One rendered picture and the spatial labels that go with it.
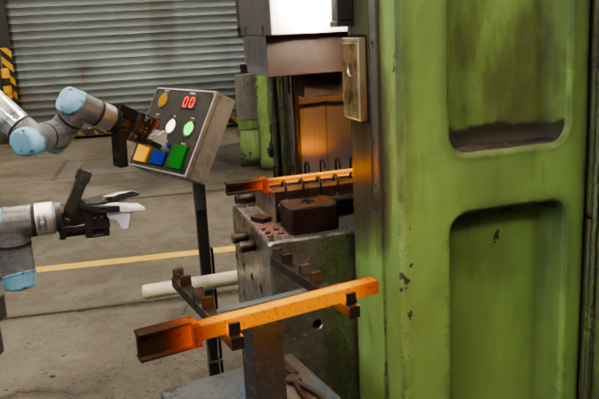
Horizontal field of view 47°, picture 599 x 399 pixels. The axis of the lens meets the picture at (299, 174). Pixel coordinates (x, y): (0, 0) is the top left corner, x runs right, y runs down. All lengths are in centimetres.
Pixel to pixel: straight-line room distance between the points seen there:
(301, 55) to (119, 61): 807
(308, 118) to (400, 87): 67
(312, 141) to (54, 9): 796
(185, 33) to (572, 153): 837
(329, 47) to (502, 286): 68
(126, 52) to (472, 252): 840
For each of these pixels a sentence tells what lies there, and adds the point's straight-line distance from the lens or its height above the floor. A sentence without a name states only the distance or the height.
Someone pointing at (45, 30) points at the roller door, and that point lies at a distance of 973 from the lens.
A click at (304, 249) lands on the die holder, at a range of 158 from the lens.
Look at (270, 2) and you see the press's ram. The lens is 158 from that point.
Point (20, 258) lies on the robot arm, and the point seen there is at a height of 90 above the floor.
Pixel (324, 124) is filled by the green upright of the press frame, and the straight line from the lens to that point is 197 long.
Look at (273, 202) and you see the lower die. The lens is 170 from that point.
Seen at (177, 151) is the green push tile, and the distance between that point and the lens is 214.
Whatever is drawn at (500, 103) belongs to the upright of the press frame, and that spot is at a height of 121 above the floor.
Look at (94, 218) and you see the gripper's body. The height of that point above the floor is 97.
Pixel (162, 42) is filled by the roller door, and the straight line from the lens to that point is 963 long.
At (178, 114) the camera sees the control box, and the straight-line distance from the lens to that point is 222.
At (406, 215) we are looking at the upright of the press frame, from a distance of 135.
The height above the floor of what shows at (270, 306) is 95.
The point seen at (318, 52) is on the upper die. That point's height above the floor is 132.
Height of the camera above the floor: 139
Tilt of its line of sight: 13 degrees down
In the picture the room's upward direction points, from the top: 3 degrees counter-clockwise
